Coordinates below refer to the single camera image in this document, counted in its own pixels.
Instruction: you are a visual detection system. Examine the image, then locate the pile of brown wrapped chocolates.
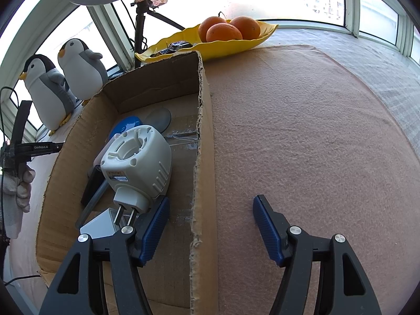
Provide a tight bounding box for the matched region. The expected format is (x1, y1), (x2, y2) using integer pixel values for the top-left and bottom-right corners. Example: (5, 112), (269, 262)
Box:
(149, 40), (195, 57)

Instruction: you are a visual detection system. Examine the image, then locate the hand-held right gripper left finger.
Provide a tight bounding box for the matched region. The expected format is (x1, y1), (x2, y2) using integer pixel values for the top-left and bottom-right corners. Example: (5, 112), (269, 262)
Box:
(39, 197), (171, 315)

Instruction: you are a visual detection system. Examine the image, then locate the white small box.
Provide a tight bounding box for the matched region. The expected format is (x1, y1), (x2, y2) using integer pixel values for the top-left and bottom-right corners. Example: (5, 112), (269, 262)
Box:
(80, 208), (121, 240)

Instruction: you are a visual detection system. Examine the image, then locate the person's left hand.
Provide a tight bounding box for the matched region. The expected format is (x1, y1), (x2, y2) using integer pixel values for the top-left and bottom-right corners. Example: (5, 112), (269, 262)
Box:
(2, 164), (36, 214)

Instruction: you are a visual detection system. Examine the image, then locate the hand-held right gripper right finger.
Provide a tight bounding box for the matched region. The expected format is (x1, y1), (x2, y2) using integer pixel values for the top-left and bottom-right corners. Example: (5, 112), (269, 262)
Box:
(253, 195), (383, 315)

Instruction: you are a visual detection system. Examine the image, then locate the orange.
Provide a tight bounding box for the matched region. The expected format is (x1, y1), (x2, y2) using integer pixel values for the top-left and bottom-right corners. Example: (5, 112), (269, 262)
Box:
(198, 16), (227, 43)
(206, 23), (243, 43)
(229, 16), (261, 41)

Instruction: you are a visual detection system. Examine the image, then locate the black tripod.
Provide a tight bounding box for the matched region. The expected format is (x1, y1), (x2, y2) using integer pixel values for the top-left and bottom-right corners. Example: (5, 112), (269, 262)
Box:
(133, 0), (186, 61)

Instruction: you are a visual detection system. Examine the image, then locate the blue round lid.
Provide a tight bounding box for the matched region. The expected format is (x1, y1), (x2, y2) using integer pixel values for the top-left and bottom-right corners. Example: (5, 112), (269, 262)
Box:
(109, 115), (143, 141)

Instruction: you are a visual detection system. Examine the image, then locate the white window frame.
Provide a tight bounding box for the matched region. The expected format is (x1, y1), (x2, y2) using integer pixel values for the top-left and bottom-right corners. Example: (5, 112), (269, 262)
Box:
(0, 0), (420, 132)

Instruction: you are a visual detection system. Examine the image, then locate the person's left forearm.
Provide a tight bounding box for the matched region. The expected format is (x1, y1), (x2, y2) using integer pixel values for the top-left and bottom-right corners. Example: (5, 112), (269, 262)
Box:
(0, 197), (23, 239)

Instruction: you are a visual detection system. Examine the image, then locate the brown cardboard box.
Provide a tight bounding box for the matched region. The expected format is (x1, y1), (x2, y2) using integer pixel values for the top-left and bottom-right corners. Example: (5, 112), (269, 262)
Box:
(35, 51), (220, 315)

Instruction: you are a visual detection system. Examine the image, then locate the colourful snack wrapper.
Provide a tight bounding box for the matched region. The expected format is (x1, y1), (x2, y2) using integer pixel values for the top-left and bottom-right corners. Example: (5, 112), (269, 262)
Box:
(133, 0), (169, 9)

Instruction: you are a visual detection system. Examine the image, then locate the beige felt mat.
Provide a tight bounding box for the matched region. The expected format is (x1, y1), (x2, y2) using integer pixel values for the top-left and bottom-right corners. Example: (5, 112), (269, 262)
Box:
(7, 44), (420, 315)

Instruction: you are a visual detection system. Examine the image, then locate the yellow leaf-shaped bowl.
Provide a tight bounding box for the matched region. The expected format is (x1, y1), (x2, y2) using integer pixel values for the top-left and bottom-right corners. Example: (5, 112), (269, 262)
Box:
(134, 20), (279, 62)

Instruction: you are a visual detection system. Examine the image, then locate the grey white penguin plush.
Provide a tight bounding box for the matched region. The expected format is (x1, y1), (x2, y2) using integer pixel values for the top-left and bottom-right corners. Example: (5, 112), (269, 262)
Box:
(19, 54), (77, 135)
(58, 38), (109, 106)

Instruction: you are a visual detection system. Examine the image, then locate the white plug-in device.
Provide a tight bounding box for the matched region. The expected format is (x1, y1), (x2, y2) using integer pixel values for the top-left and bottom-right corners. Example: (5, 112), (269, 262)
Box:
(100, 125), (172, 228)

